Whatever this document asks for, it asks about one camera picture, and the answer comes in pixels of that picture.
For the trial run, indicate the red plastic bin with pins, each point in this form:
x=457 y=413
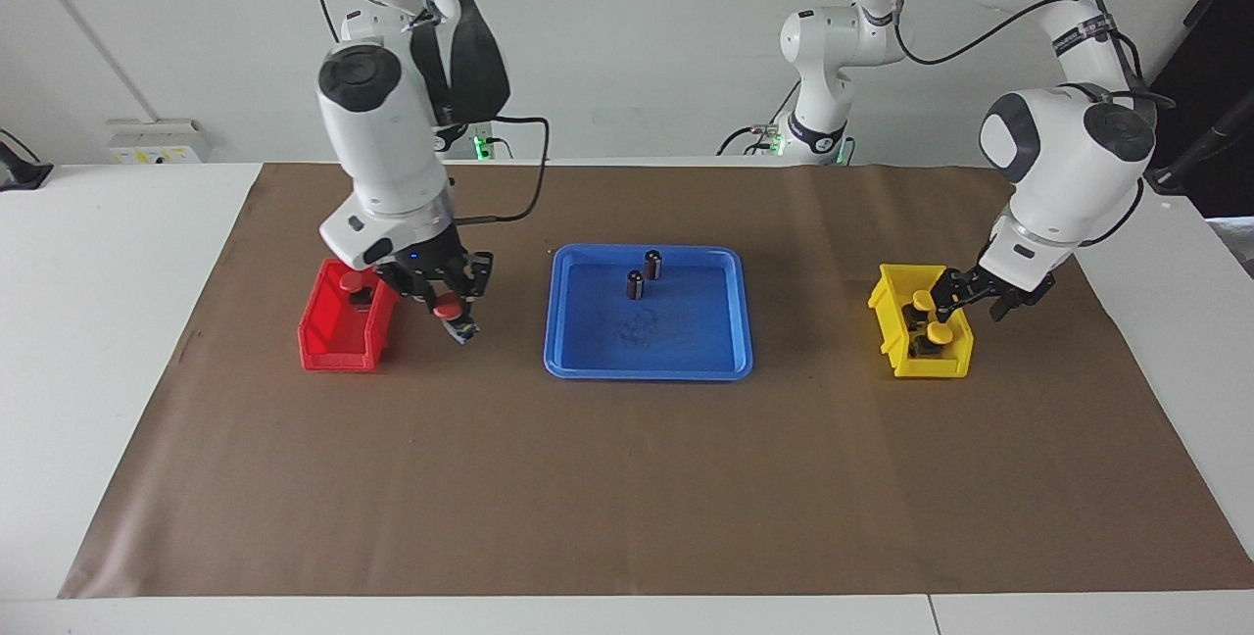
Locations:
x=323 y=346

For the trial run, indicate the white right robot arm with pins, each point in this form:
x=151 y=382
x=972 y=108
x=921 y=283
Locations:
x=382 y=145

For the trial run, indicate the white wall power outlet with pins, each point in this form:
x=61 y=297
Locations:
x=157 y=140

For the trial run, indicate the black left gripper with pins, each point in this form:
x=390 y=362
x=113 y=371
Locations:
x=1009 y=284

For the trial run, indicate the black cylindrical capacitor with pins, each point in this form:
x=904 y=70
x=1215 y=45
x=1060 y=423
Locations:
x=635 y=284
x=652 y=264

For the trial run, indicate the blue plastic tray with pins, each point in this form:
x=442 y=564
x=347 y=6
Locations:
x=676 y=341

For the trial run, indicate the black clamp mount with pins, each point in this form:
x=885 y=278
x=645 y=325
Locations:
x=20 y=174

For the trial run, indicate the red push button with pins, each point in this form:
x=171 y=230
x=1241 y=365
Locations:
x=350 y=280
x=446 y=304

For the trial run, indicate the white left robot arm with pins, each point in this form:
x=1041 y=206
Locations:
x=1068 y=155

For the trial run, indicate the yellow plastic bin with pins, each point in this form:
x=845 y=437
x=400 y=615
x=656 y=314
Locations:
x=955 y=361

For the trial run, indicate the yellow push button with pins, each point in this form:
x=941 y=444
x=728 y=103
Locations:
x=922 y=300
x=940 y=333

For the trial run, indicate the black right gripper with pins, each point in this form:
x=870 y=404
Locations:
x=431 y=268

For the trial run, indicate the brown paper mat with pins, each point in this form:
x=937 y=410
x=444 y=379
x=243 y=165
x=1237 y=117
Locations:
x=627 y=478

